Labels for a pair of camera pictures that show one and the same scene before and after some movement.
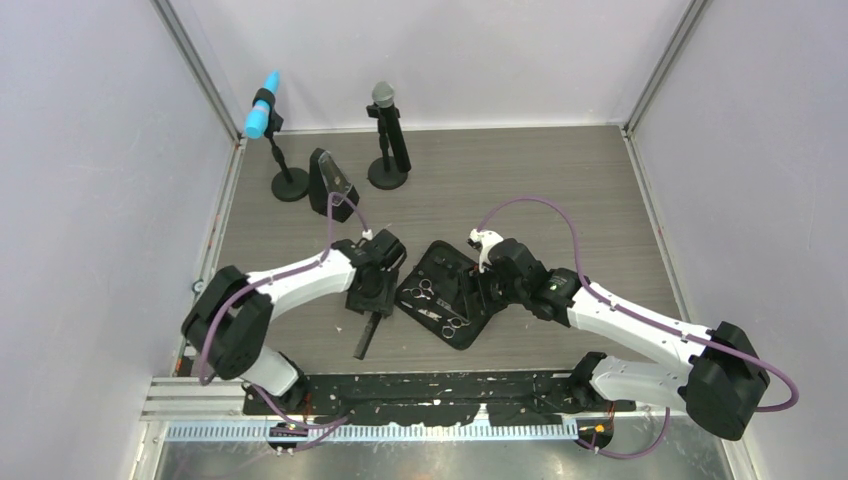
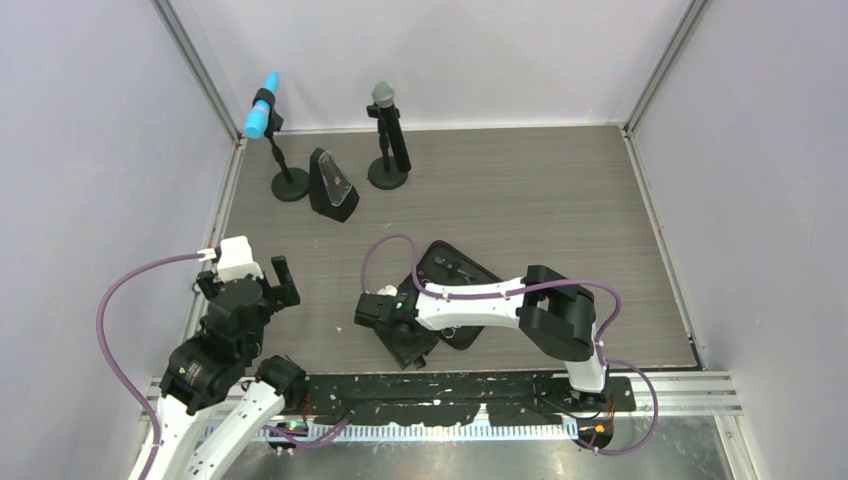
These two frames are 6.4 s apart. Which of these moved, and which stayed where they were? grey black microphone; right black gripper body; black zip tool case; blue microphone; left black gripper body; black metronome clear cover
Moved: left black gripper body; right black gripper body
Stayed: black metronome clear cover; black zip tool case; blue microphone; grey black microphone
